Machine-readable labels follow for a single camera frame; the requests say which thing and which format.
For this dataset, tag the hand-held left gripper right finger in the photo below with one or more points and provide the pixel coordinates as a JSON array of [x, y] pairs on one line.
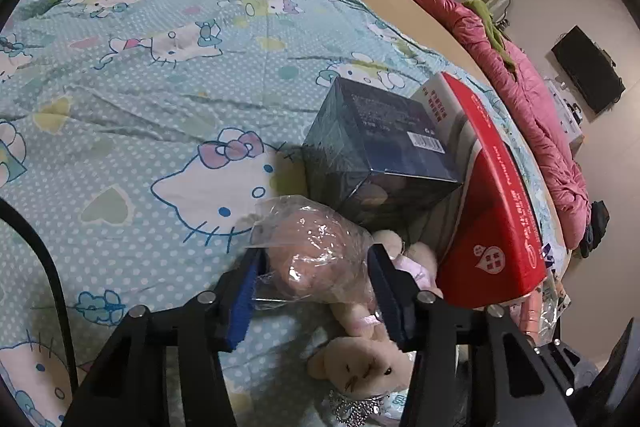
[[395, 302]]

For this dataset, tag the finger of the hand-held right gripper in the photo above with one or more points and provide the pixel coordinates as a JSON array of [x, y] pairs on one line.
[[567, 374]]

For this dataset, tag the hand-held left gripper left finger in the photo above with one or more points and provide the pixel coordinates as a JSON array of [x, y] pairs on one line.
[[245, 302]]

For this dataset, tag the cream plush bear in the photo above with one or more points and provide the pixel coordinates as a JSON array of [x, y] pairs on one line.
[[360, 367]]

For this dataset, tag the pink plush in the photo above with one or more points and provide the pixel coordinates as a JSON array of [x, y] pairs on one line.
[[310, 252]]

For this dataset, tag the pink framed board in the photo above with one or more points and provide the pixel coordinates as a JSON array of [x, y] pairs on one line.
[[550, 302]]

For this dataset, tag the red cardboard box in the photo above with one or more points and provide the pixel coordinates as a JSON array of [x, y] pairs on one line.
[[495, 217]]

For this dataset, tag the dark bag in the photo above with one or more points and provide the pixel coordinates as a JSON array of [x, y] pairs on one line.
[[596, 227]]

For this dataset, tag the dark blue box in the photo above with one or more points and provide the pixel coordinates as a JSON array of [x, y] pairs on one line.
[[380, 142]]

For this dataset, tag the cartoon cat printed sheet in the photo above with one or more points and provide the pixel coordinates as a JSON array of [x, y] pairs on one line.
[[125, 107]]

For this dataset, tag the pink quilt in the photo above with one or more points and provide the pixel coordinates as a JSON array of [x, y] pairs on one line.
[[540, 117]]

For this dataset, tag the white cabinet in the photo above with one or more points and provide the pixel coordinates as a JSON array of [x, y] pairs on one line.
[[567, 117]]

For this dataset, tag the green cloth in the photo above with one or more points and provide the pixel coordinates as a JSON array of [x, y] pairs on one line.
[[492, 32]]

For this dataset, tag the black wall television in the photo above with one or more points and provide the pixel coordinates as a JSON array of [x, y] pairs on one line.
[[590, 69]]

